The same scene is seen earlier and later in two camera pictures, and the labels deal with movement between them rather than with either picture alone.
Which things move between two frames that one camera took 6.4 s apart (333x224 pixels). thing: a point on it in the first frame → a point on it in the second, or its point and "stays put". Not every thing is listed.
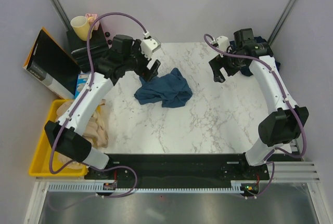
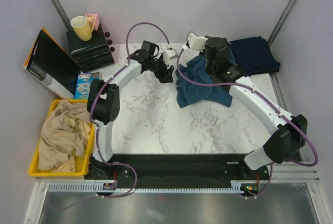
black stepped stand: x=78 y=49 stays put
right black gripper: x=219 y=60 → x=203 y=52
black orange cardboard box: x=52 y=66 stays put
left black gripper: x=147 y=74 → x=165 y=76
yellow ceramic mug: x=81 y=26 stays put
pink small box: x=97 y=25 stays put
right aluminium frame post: x=289 y=5 stays put
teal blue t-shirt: x=171 y=91 → x=188 y=93
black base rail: x=178 y=170 stays put
